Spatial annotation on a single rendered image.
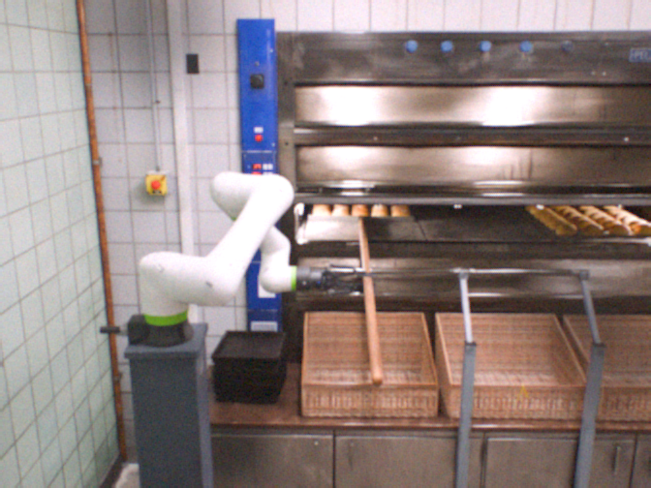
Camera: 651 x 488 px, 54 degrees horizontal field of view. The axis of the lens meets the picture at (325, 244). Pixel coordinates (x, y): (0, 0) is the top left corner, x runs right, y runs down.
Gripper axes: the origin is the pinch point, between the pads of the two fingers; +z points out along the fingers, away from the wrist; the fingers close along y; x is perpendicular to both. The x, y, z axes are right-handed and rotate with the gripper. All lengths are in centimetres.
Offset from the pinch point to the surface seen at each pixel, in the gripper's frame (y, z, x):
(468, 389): 43, 40, 4
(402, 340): 46, 19, -49
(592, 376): 36, 86, 4
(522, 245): 2, 73, -56
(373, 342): -1, 0, 59
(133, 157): -38, -102, -55
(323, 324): 39, -18, -50
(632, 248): 3, 122, -56
